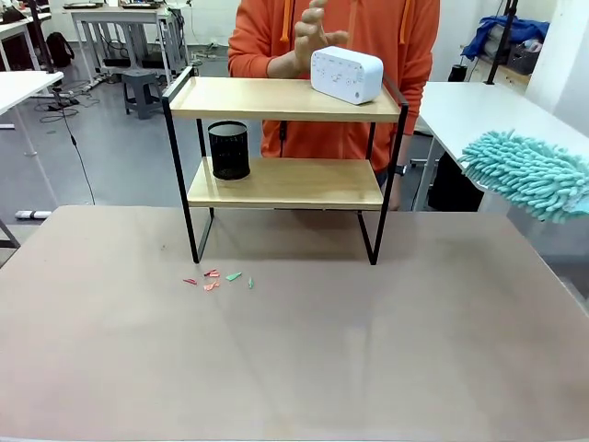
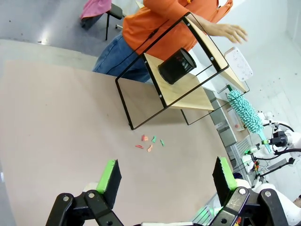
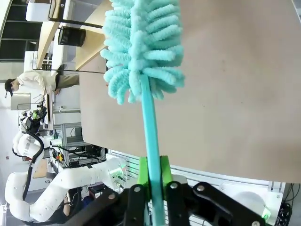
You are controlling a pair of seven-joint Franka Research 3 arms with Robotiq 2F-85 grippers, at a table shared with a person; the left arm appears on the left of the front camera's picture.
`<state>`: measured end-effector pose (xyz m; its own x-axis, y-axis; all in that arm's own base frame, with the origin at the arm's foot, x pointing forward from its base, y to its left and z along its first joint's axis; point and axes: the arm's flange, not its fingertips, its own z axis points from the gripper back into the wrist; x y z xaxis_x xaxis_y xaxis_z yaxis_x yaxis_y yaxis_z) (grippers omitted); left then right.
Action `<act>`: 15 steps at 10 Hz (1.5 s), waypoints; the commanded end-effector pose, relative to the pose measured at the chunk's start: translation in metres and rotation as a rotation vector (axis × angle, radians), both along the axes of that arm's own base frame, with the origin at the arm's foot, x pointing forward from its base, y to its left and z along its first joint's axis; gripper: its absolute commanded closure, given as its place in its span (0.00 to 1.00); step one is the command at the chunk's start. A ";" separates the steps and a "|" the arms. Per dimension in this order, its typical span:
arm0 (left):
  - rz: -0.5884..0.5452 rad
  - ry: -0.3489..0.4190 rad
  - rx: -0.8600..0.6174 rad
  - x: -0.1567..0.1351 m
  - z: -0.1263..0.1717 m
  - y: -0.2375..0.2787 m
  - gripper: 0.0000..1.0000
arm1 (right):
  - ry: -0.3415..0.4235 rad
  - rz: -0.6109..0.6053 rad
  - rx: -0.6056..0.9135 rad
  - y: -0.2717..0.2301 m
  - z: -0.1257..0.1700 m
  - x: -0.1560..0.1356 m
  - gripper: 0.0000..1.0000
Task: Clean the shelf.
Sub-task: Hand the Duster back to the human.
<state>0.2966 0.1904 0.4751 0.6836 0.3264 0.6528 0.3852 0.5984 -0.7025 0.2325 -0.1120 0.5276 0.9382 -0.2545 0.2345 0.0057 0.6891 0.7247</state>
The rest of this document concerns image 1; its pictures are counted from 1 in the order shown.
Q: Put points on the person's right hand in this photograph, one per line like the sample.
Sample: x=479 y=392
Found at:
x=313 y=37

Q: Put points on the white rounded clock box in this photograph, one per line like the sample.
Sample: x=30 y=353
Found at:
x=345 y=76

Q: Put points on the black mesh pen holder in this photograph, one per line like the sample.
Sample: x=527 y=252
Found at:
x=228 y=154

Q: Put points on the teal chenille duster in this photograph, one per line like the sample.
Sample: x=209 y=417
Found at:
x=529 y=179

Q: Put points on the person's right forearm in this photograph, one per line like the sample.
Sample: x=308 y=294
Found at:
x=283 y=64

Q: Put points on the two-tier wooden metal shelf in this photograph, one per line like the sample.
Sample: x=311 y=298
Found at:
x=276 y=110

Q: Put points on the person in orange hoodie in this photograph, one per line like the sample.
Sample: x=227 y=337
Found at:
x=331 y=129

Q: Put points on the black round container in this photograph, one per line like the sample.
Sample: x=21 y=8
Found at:
x=458 y=73

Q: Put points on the large white table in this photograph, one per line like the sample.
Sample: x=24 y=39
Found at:
x=460 y=110

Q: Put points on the grey plastic stool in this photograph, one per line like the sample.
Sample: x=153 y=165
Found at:
x=142 y=87

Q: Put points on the blue cloth pile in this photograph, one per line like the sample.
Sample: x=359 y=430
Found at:
x=501 y=34

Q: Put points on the black tripod pole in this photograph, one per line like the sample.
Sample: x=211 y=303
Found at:
x=501 y=41

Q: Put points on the black box under table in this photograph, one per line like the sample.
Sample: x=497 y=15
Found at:
x=453 y=184

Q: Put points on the grey plastic crate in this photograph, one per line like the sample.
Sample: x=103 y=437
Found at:
x=524 y=57

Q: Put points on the white floor power strip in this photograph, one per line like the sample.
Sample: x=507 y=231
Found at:
x=99 y=82

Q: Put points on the large green paper scrap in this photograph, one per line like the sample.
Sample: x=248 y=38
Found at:
x=233 y=276

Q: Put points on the black backpack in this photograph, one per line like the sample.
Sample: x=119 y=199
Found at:
x=59 y=50

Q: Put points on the dark red paper scrap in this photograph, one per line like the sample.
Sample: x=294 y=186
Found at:
x=211 y=273

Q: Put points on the black stand pole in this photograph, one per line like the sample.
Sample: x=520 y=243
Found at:
x=43 y=41

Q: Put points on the orange paper scrap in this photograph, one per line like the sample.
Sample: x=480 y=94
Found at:
x=211 y=287

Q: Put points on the white far desk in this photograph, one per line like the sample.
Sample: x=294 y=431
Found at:
x=20 y=23

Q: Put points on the white side table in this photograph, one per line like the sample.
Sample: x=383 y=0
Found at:
x=23 y=87

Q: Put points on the white tube on floor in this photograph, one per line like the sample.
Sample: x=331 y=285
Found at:
x=33 y=214

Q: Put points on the white metal-frame desk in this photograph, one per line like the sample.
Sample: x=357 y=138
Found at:
x=119 y=18

